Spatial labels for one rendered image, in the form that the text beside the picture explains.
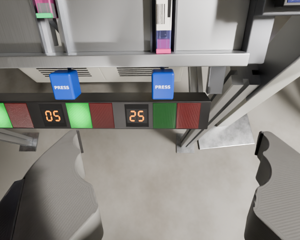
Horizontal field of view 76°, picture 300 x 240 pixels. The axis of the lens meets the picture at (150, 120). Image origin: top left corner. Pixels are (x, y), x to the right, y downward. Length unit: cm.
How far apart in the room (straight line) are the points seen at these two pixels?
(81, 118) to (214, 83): 18
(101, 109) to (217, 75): 15
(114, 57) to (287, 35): 19
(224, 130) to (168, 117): 72
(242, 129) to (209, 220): 43
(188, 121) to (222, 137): 70
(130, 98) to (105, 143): 70
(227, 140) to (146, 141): 37
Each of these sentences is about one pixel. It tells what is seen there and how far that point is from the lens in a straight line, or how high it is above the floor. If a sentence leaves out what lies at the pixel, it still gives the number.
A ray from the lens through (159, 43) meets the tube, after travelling 20.
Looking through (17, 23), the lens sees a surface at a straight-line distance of 25.
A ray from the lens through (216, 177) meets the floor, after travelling 93.
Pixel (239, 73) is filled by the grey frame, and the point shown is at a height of 64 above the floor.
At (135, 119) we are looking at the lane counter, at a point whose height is 66.
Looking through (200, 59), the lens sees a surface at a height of 73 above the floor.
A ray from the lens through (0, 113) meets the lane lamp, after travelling 32.
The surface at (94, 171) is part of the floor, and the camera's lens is 94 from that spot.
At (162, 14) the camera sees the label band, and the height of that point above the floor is 75.
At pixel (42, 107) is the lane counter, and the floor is 67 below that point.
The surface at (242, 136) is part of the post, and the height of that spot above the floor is 1.
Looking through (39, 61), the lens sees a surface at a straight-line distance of 22.
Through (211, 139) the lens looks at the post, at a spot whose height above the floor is 1.
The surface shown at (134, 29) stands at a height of 73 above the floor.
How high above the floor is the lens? 89
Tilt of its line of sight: 74 degrees down
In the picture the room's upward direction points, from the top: 8 degrees counter-clockwise
